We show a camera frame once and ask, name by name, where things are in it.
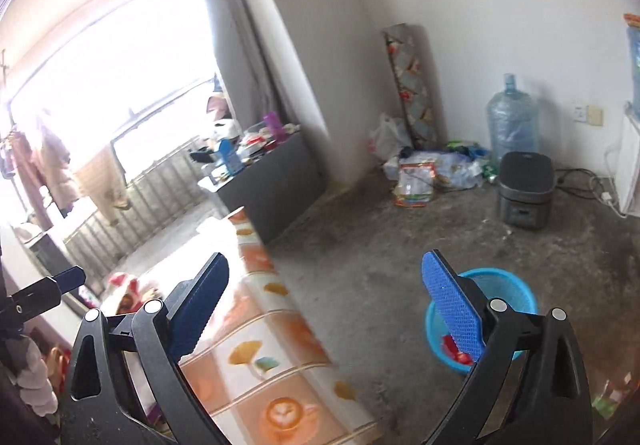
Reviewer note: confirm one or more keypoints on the green packet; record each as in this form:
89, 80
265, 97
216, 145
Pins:
607, 400

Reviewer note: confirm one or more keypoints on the pile of plastic wrappers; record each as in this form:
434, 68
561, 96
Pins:
455, 170

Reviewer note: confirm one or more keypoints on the beige wall switch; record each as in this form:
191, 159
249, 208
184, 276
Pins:
595, 116

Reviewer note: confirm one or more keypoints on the dark board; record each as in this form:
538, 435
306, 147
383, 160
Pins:
47, 252

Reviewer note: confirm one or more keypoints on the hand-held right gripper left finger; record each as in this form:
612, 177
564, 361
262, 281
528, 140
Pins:
200, 305

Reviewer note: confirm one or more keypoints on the pink fluffy item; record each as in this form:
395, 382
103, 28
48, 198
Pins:
122, 282

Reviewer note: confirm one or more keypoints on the white plastic bag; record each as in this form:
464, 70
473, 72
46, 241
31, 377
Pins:
390, 135

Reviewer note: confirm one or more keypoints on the beige hanging cloth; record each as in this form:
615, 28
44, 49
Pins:
102, 180

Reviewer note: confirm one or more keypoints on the rolled patterned mat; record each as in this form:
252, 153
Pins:
412, 85

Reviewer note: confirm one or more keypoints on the blue detergent bottle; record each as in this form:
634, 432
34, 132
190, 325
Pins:
231, 156

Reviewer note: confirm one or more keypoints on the blue orange packet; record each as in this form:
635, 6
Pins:
634, 60

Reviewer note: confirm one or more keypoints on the white wall socket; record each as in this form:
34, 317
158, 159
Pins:
580, 112

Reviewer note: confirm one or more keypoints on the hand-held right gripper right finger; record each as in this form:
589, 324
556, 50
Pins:
452, 310

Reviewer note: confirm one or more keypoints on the purple bottle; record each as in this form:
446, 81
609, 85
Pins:
270, 124

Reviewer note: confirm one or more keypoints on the large blue water jug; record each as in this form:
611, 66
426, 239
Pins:
512, 120

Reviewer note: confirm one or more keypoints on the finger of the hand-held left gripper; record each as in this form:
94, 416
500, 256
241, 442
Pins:
45, 290

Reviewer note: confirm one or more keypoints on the metal balcony railing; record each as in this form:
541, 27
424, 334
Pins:
150, 185

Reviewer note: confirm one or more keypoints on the white appliance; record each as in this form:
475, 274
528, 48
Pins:
631, 165

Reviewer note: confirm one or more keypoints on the printed tablecloth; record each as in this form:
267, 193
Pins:
280, 345

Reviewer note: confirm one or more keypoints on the red wrapper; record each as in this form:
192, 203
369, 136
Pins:
448, 346

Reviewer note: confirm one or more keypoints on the blue plastic basket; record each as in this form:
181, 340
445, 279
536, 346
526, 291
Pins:
510, 292

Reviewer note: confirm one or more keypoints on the grey cabinet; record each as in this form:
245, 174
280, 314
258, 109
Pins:
270, 185

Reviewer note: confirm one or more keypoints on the red white snack packet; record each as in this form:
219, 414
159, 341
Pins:
414, 182

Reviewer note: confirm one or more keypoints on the grey curtain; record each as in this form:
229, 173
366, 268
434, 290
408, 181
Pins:
220, 25

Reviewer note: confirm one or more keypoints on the beige padded jacket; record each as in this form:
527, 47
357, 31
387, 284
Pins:
55, 160

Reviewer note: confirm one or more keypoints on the dark grey rice cooker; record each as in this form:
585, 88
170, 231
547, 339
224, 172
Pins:
525, 185

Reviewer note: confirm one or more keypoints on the clutter of small items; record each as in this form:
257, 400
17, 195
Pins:
257, 145

